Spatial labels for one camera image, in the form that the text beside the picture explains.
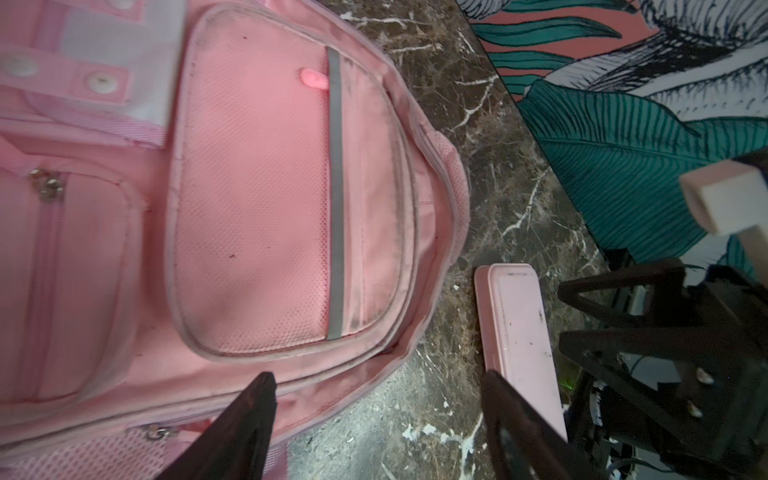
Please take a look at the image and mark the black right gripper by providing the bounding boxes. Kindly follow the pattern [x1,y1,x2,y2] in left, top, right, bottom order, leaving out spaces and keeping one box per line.
[557,258,767,479]

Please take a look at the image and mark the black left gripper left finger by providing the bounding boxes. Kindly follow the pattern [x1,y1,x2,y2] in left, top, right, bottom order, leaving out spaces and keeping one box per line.
[158,372,277,480]

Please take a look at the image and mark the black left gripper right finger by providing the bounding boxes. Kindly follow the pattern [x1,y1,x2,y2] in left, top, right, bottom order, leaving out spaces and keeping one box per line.
[481,370,600,480]

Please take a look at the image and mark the pink pencil case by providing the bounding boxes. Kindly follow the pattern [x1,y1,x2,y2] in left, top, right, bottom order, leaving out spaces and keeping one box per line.
[474,263,567,438]

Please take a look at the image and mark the pink student backpack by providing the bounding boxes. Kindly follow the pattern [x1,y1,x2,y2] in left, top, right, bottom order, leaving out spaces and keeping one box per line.
[1,1,469,479]

